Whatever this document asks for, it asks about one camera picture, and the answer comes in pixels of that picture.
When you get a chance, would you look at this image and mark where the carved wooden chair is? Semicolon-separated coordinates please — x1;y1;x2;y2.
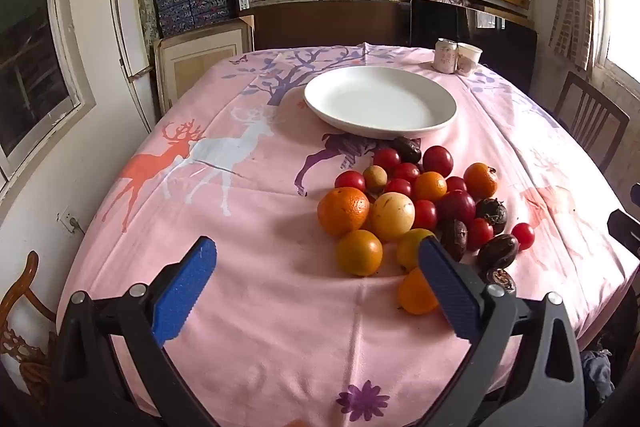
0;251;57;408

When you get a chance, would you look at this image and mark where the large orange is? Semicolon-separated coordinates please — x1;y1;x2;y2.
317;187;371;238

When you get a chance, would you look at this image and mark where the pale yellow round fruit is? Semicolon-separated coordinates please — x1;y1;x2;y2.
370;192;416;242

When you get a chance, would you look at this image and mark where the pink printed tablecloth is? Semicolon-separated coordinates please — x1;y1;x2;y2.
65;44;640;427

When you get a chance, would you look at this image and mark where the white framed window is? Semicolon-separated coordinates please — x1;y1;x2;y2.
0;0;97;200

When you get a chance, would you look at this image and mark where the marble slab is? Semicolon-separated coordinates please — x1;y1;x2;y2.
132;0;161;58

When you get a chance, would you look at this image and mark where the dark wooden chair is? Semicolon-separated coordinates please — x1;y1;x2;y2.
554;71;631;172

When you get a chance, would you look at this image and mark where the white board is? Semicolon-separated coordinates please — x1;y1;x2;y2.
109;0;154;132

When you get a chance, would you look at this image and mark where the grey blue cloth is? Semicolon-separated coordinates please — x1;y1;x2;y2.
580;347;619;418

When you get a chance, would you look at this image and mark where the white oval plate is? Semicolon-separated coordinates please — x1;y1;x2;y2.
304;66;458;140

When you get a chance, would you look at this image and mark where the white drink can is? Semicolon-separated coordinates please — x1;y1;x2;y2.
433;38;458;74

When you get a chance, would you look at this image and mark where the white paper cup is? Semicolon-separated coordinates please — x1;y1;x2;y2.
456;42;483;76

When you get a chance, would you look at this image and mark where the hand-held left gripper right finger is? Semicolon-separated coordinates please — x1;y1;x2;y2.
418;236;586;427

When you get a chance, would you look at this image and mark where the wall socket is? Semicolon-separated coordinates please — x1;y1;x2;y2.
57;207;86;236

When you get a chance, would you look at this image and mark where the beige framed panel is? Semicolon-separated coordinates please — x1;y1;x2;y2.
152;14;256;118

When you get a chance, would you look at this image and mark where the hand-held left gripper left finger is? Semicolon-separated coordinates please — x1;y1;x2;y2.
50;236;221;427

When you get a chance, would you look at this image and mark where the yellowish small orange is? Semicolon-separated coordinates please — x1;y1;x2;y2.
396;228;436;272

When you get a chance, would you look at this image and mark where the dark brown wooden board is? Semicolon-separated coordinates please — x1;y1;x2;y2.
252;2;412;52

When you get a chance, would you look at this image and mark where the small pale yellow fruit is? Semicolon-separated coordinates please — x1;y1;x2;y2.
363;165;389;192

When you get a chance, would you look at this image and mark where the stack of blue floral boxes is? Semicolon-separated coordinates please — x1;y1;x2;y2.
152;0;236;38

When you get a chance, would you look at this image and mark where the dark red plum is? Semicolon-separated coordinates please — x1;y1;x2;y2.
437;189;476;225
423;145;454;176

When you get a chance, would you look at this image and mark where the dark purple fruit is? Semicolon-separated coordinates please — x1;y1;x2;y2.
390;136;423;164
476;233;521;270
479;267;517;294
440;219;469;262
475;198;508;235

